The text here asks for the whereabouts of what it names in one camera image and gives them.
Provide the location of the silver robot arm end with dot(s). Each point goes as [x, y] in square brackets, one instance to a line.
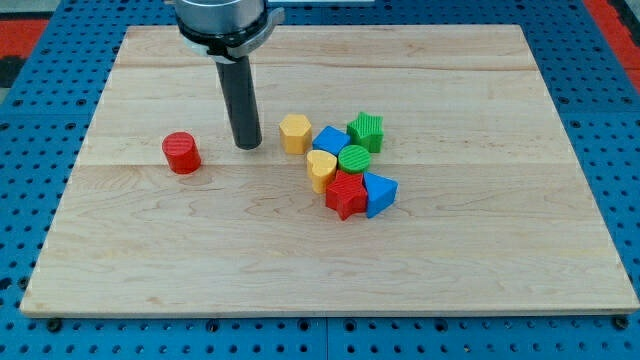
[226, 30]

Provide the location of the red star block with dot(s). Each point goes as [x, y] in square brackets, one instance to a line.
[347, 194]

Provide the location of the yellow hexagon block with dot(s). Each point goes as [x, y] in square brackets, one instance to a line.
[295, 134]

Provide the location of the green star block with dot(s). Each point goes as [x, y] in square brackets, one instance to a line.
[366, 130]

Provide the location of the yellow heart block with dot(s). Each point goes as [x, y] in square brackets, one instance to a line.
[321, 169]

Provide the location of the green cylinder block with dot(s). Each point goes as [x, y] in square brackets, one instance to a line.
[354, 159]

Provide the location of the blue cube block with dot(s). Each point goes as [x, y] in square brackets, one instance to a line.
[331, 140]

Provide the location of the blue triangle block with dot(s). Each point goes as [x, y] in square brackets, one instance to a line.
[381, 193]

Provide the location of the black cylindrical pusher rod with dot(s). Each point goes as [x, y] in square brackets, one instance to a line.
[238, 91]

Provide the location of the red cylinder block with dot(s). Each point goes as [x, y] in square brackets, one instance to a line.
[181, 152]

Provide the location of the light wooden board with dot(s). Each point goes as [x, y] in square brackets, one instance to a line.
[493, 215]

